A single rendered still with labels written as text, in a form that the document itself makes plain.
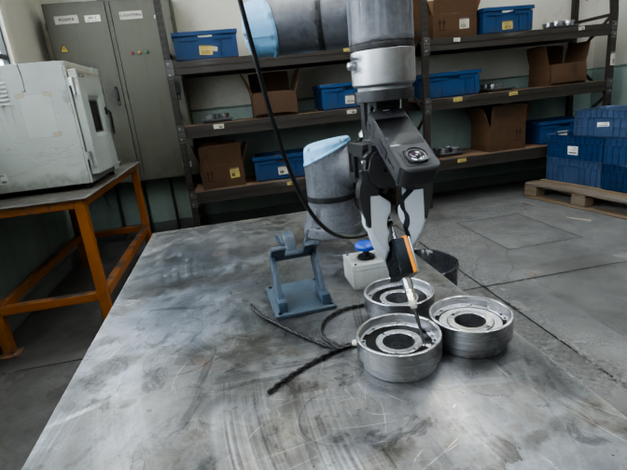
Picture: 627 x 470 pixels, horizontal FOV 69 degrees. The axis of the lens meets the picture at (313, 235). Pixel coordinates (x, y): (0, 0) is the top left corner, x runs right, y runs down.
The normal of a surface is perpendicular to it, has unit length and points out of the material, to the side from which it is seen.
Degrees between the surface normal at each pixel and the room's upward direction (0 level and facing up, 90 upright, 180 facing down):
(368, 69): 90
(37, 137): 90
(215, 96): 90
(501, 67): 90
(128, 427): 0
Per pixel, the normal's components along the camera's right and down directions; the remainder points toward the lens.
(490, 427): -0.10, -0.95
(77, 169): 0.18, 0.27
